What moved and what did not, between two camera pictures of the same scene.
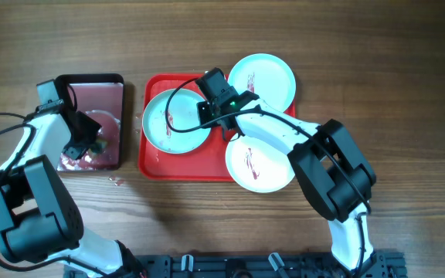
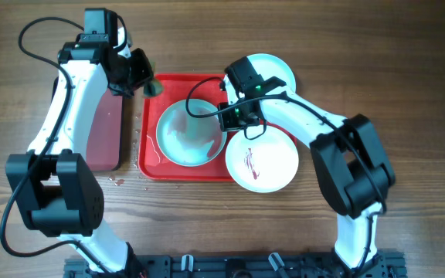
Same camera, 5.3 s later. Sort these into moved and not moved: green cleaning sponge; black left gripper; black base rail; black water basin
Moved: black left gripper; green cleaning sponge
Not moved: black water basin; black base rail
